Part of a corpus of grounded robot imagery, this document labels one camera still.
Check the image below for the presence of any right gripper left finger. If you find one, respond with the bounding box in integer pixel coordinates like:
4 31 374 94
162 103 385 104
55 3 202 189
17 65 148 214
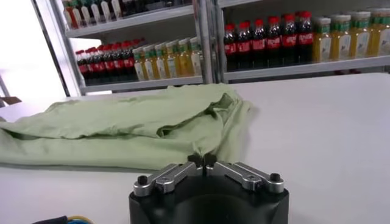
133 154 204 197

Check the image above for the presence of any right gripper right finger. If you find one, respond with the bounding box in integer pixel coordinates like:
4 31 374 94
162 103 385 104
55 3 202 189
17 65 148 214
203 153 286 195

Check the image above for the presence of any light green t-shirt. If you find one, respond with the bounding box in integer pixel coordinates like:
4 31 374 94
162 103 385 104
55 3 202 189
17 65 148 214
0 83 254 171

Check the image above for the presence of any grey metal shelf board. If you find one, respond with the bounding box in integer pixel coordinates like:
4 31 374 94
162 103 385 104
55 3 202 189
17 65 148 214
65 4 196 39
79 75 204 94
224 54 390 82
218 0 263 9

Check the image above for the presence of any yellow juice bottle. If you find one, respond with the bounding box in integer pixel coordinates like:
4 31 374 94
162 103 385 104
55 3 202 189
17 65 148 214
166 40 181 79
368 8 390 58
313 16 332 63
143 44 158 81
189 36 204 77
178 38 193 77
133 47 146 82
330 14 352 61
349 11 372 59
154 42 169 80

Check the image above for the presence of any red-cap cola bottle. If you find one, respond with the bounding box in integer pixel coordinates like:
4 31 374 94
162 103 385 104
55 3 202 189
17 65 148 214
121 40 137 81
112 42 126 81
75 50 90 83
103 44 116 82
296 10 314 65
280 13 298 67
236 21 252 70
85 47 98 82
94 46 107 82
224 23 238 71
266 15 282 68
251 18 267 69

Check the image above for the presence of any grey metal shelving unit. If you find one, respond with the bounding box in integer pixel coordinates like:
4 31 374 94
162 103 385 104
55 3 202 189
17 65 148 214
32 0 214 95
213 0 390 85

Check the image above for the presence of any black metal frame post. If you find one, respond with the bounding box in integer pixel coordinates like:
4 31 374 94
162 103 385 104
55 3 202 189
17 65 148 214
30 0 74 97

